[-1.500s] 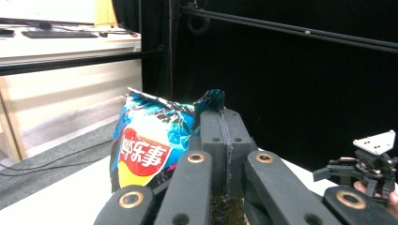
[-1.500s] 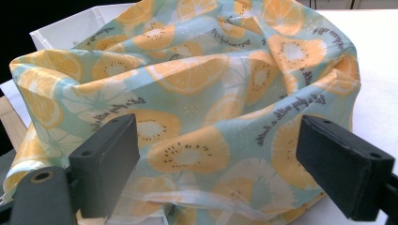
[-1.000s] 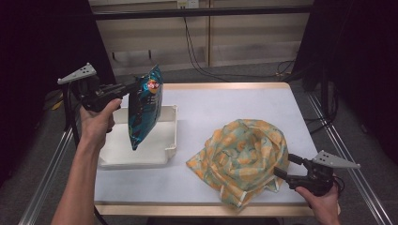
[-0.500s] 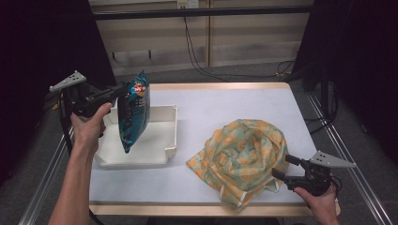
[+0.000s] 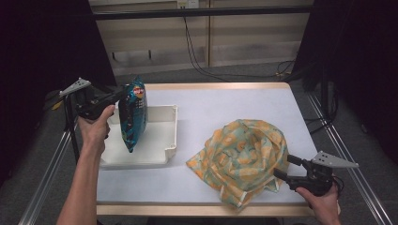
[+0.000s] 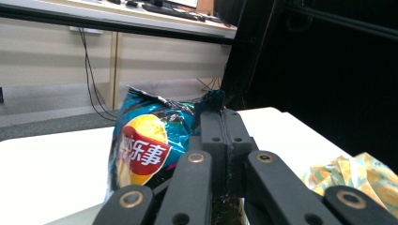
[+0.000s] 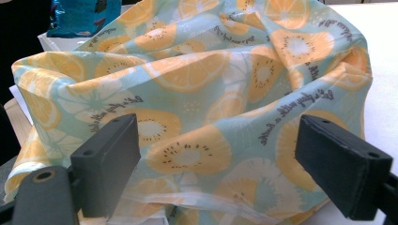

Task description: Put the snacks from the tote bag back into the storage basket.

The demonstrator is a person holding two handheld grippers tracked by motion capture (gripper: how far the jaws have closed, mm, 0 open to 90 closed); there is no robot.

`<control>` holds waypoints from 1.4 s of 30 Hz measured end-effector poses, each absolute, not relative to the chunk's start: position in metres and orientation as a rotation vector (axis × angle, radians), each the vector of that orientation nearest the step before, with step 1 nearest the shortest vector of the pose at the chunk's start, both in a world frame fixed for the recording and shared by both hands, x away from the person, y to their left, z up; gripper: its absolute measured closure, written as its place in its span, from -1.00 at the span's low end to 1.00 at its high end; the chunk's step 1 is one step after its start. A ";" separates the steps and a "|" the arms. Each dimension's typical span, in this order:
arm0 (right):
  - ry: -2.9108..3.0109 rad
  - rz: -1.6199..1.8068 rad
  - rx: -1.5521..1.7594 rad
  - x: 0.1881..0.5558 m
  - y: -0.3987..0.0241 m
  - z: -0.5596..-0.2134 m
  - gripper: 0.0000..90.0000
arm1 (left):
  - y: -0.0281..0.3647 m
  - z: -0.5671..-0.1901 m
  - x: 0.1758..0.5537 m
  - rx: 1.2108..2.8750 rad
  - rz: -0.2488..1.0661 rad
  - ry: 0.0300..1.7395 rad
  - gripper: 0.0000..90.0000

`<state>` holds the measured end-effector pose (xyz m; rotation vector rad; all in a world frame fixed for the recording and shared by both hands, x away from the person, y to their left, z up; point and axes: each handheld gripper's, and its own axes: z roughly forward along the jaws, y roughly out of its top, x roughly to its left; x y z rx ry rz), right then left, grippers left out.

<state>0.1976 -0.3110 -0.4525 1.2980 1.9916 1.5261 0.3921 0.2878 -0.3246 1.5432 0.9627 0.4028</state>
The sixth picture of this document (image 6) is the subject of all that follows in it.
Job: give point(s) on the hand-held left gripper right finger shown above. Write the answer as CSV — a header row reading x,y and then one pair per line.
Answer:
x,y
239,131

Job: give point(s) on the blue chips bag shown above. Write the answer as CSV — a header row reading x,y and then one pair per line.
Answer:
x,y
147,140

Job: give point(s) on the white desk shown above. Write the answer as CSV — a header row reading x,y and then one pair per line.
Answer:
x,y
125,15

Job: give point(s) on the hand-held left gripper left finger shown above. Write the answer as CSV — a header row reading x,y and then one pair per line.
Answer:
x,y
212,131

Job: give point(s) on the black keyboard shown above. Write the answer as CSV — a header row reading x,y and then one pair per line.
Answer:
x,y
172,12

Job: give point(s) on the black curtain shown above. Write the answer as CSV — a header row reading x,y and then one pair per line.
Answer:
x,y
313,62

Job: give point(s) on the orange patterned cloth bag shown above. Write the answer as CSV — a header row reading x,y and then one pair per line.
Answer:
x,y
369,175

